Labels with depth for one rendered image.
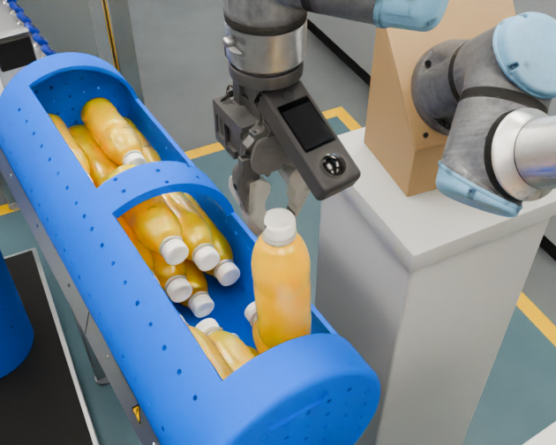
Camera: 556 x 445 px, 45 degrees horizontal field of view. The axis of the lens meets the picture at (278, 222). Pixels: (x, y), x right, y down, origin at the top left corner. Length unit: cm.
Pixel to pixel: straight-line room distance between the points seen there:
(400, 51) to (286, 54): 51
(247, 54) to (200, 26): 348
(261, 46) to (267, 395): 39
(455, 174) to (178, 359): 42
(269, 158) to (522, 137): 32
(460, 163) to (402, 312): 38
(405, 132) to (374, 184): 12
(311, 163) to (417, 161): 50
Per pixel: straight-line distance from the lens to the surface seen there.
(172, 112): 337
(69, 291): 142
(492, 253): 122
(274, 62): 62
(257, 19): 59
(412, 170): 111
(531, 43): 94
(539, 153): 82
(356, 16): 57
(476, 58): 97
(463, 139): 90
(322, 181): 62
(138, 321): 93
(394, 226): 110
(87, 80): 145
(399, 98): 110
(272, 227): 75
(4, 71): 186
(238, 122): 68
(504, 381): 238
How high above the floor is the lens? 191
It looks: 44 degrees down
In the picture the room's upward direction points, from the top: straight up
